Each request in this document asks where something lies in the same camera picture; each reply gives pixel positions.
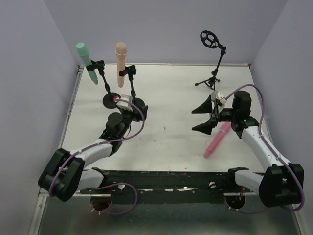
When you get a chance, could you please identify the black round-base clip stand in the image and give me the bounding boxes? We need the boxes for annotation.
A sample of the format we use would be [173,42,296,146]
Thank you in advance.
[87,60,120,109]

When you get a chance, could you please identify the peach toy microphone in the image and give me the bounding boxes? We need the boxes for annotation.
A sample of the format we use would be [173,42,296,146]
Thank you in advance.
[115,42,128,88]

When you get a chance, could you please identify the black tripod ring stand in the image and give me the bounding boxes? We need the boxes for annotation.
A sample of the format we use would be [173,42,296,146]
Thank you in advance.
[195,30,226,90]

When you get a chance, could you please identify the green toy microphone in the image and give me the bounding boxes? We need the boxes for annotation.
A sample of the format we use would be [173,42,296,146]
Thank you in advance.
[76,43,98,85]

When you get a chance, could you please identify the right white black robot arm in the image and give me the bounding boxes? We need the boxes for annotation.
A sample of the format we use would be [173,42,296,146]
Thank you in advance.
[192,91,304,208]

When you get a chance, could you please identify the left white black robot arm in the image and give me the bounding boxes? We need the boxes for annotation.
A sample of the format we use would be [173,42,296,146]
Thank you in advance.
[38,100,148,202]

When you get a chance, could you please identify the pink toy microphone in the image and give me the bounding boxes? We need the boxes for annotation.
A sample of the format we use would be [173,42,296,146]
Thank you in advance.
[203,122,231,158]

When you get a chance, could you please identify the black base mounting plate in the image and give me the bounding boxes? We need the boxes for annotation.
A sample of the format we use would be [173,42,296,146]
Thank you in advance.
[80,170,249,205]

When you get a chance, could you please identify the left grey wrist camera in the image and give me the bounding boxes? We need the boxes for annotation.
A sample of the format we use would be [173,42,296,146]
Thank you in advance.
[115,94,133,111]

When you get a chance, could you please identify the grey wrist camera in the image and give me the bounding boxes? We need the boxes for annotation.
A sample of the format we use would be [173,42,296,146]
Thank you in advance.
[211,91,227,106]
[115,94,133,111]

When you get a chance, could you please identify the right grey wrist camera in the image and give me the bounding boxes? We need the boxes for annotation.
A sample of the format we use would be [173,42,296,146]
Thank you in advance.
[211,91,227,106]

